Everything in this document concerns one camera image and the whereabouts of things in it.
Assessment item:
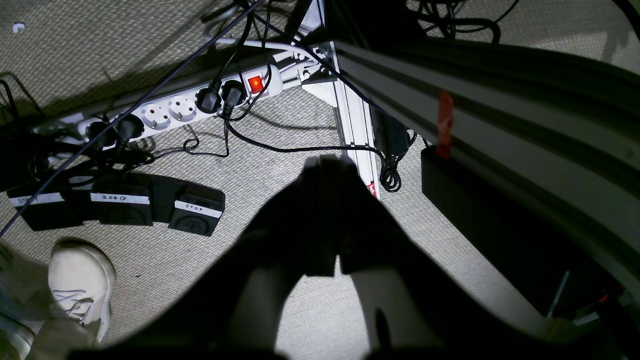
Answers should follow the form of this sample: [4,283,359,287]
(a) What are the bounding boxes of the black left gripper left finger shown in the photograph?
[119,156,346,351]

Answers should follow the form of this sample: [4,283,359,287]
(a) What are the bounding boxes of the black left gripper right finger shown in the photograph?
[336,157,551,351]

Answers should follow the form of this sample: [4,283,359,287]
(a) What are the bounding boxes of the black foot pedal stop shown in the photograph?
[167,183,226,237]

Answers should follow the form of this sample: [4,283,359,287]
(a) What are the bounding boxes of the white sneaker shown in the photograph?
[47,238,116,343]

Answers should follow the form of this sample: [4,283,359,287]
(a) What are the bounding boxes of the black foot pedal zero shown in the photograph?
[89,177,153,226]

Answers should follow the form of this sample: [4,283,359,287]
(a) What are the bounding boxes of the black power adapter brick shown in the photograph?
[371,109,410,157]

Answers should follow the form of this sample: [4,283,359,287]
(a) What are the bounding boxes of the black foot pedal left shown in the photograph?
[6,183,83,231]

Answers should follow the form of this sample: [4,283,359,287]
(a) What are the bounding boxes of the white power strip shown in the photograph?
[57,64,301,145]

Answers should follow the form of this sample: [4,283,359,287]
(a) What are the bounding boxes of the aluminium table leg frame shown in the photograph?
[280,0,382,200]

